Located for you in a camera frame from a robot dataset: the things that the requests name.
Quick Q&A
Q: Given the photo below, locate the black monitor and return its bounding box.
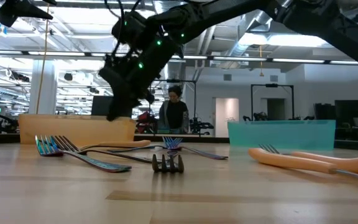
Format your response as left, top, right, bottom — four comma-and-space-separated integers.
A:
91, 95, 134, 119

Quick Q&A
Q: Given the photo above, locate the black equipment rack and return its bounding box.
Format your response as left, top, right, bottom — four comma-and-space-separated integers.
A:
314, 99, 358, 141

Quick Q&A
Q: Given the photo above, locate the black metal table frame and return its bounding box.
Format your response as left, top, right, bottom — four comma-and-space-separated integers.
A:
0, 133, 358, 151

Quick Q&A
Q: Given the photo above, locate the teal translucent plastic bin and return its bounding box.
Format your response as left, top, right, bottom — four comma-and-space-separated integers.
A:
227, 119, 336, 152

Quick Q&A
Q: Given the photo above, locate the yellow extension cable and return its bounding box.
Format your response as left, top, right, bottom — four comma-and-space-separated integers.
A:
35, 2, 50, 114

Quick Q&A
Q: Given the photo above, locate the orange translucent plastic bin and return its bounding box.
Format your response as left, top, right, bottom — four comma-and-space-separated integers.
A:
18, 113, 136, 146

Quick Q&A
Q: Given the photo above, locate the person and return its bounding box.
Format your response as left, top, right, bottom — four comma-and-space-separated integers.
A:
158, 85, 190, 134

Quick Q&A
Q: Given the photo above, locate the long ceiling light bar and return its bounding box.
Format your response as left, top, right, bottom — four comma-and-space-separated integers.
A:
0, 49, 358, 67

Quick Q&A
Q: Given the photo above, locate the black frame stand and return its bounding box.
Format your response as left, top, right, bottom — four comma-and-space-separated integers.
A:
250, 83, 295, 121
148, 78, 198, 138

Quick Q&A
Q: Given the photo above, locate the black metal fork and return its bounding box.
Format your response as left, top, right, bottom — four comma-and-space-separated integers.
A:
152, 150, 185, 174
53, 134, 154, 164

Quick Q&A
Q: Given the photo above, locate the orange-handled silver fork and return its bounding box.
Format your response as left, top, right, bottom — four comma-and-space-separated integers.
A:
248, 147, 358, 190
79, 139, 152, 152
259, 143, 358, 174

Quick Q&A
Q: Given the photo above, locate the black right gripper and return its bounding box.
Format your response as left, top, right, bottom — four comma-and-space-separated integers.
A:
98, 37, 183, 122

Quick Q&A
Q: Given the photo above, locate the silver ventilation duct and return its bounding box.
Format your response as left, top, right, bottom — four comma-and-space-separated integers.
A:
162, 55, 188, 121

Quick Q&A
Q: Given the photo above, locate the white pillar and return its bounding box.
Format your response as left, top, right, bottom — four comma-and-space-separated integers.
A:
28, 58, 58, 115

